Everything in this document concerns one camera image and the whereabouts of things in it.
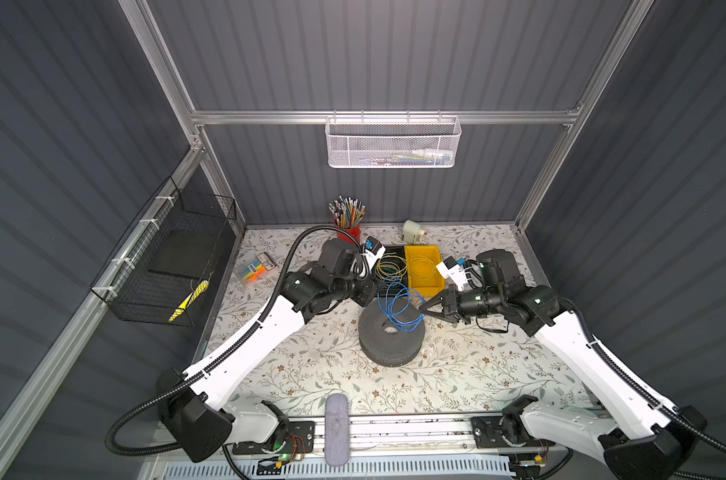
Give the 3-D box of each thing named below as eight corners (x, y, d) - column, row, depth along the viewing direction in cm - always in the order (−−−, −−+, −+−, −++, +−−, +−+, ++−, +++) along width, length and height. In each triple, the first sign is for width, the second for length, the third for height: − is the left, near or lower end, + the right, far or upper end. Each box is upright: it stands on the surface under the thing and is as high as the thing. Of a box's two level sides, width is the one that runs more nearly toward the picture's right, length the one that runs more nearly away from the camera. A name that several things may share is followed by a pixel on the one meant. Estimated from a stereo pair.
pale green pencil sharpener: (413, 249, 114) (415, 237, 109) (397, 237, 118) (398, 226, 113) (424, 240, 117) (426, 229, 112) (408, 229, 121) (410, 218, 116)
